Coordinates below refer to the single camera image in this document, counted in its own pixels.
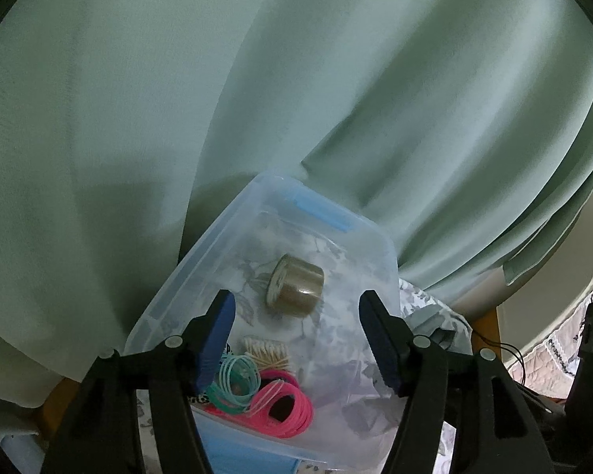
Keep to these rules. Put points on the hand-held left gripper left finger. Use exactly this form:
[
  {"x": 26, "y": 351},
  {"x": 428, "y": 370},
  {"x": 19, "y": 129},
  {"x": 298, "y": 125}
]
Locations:
[{"x": 217, "y": 340}]

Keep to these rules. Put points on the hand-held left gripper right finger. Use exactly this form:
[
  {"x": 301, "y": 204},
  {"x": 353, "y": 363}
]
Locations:
[{"x": 378, "y": 340}]

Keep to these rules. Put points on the clear plastic storage container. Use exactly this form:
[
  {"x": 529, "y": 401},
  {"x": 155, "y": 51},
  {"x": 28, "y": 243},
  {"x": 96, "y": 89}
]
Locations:
[{"x": 336, "y": 256}]

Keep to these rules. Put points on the brown packing tape roll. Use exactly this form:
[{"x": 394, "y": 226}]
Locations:
[{"x": 299, "y": 286}]

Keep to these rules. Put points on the pink white teal spring coil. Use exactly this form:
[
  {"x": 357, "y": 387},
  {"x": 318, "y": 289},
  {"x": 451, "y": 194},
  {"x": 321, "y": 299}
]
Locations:
[{"x": 284, "y": 410}]

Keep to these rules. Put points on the white lace cloth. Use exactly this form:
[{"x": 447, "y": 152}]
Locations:
[{"x": 553, "y": 350}]

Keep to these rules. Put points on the cotton swab pack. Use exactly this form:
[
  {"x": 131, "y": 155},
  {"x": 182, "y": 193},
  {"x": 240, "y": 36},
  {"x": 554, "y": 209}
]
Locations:
[{"x": 267, "y": 350}]

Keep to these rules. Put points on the green curtain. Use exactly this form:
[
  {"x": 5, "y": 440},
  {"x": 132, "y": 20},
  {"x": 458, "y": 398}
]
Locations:
[{"x": 276, "y": 84}]

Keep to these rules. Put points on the wooden post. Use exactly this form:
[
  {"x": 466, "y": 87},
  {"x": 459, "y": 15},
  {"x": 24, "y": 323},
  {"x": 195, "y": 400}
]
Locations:
[
  {"x": 57, "y": 405},
  {"x": 487, "y": 331}
]

